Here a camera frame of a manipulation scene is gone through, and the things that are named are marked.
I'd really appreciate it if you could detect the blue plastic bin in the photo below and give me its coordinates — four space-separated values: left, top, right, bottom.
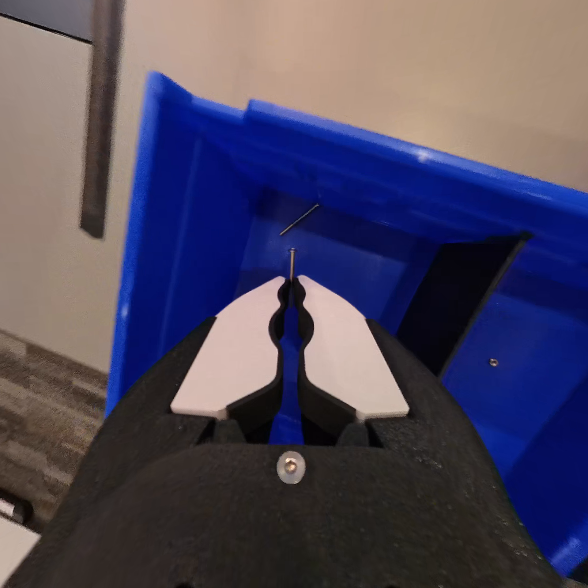
105 71 588 579

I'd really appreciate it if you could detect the black bin divider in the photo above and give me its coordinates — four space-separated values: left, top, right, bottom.
395 232 534 379

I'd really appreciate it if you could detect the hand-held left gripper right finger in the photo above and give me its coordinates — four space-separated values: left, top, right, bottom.
294 275 411 437

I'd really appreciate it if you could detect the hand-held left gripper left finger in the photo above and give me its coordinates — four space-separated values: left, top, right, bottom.
170 276 292 437

